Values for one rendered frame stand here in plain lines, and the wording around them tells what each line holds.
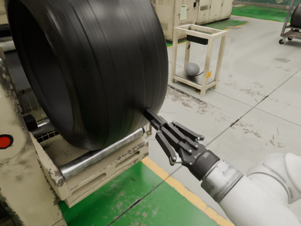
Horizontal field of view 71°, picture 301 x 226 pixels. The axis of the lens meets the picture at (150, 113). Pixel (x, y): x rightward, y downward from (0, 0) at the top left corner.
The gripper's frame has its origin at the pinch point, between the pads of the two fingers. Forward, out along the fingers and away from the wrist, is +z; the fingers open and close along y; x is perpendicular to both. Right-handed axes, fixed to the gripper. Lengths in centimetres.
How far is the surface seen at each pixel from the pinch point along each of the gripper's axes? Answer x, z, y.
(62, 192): 21.3, 6.0, 27.2
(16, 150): 12.2, 20.2, 32.3
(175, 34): 75, 142, -191
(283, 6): 178, 280, -1086
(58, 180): 16.3, 7.6, 27.0
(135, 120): 1.4, 3.6, 4.2
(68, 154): 35.7, 26.3, 16.2
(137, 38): -20.0, 10.2, 1.3
